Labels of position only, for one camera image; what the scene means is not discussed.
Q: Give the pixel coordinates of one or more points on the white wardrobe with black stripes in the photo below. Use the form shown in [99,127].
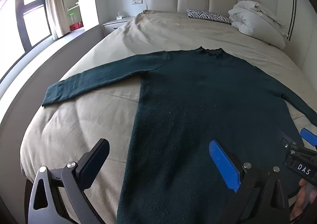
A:
[299,11]

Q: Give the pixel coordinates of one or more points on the green plastic item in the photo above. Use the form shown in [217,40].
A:
[72,12]

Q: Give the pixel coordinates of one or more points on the white nightstand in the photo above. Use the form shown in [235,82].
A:
[115,26]

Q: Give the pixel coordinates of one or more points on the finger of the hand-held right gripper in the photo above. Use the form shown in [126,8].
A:
[287,142]
[308,136]

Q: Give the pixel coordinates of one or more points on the wall socket panel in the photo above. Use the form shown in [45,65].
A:
[137,1]

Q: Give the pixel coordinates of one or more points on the white folded duvet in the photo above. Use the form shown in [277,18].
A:
[255,21]

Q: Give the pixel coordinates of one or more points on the red box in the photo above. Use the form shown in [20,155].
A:
[75,26]

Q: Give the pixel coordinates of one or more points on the beige curtain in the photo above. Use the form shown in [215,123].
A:
[55,3]

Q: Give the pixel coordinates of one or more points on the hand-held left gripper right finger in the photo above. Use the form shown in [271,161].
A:
[223,164]

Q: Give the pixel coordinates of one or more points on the dark green knit sweater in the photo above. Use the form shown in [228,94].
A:
[198,102]

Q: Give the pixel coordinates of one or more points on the black framed window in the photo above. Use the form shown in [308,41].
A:
[34,16]

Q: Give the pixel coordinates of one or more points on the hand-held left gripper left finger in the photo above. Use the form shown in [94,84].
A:
[95,162]

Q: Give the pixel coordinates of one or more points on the person's right hand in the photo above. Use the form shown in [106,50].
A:
[300,200]

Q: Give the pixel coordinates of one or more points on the zebra print pillow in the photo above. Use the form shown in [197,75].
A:
[208,16]

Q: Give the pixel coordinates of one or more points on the tissue box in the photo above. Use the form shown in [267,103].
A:
[121,17]

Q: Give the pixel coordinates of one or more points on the bed with beige sheet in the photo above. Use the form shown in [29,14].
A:
[173,33]

